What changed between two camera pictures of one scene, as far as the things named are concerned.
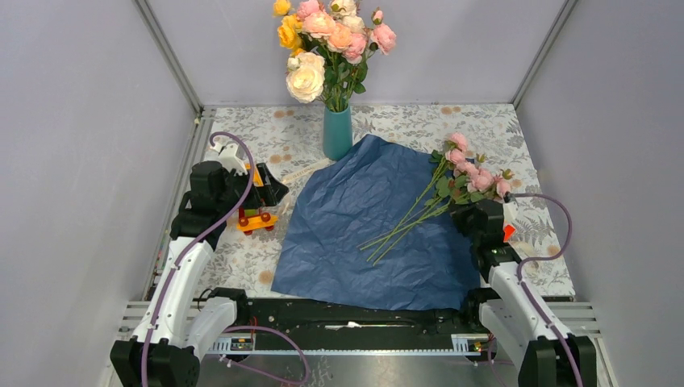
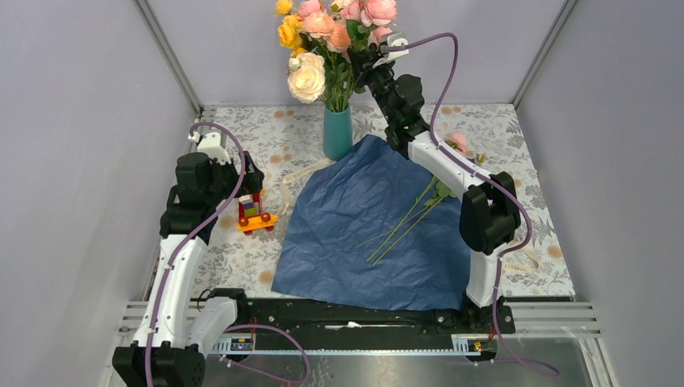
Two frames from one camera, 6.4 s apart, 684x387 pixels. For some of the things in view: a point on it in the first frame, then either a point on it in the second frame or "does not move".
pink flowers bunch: [456, 178] does not move
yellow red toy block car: [255, 218] does not move
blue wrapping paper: [375, 227] does not move
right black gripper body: [464, 217] to [377, 80]
